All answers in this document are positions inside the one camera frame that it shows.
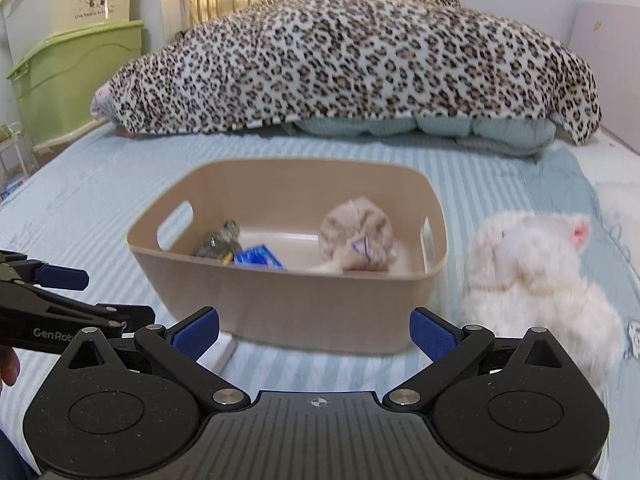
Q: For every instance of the green bed footboard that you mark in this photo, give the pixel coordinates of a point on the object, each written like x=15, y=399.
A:
x=53, y=83

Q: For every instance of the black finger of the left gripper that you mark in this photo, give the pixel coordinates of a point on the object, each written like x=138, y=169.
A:
x=128, y=317
x=18, y=268

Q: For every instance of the beige plastic storage basket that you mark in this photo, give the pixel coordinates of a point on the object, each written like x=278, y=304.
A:
x=280, y=203

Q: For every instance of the pale pink headboard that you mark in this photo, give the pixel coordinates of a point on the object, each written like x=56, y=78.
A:
x=606, y=36

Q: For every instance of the pink patterned cloth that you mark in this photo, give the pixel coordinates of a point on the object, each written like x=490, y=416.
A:
x=102, y=104

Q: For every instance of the left hand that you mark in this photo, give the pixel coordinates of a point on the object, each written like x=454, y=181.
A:
x=10, y=366

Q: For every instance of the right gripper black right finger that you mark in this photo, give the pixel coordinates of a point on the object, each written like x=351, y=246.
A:
x=505, y=407

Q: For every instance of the white pillow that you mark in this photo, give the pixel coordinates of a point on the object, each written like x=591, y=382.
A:
x=613, y=170

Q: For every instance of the blue snack packet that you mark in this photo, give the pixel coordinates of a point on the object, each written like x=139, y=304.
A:
x=257, y=255

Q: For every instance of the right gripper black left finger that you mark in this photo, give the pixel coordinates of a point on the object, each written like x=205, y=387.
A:
x=126, y=406

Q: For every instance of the beige plush toy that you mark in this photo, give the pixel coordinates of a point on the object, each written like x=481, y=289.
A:
x=356, y=236

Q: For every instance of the large white plush toy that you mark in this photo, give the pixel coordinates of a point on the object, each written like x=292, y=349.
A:
x=523, y=270

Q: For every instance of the leopard print blanket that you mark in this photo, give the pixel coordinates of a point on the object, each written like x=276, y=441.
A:
x=279, y=61

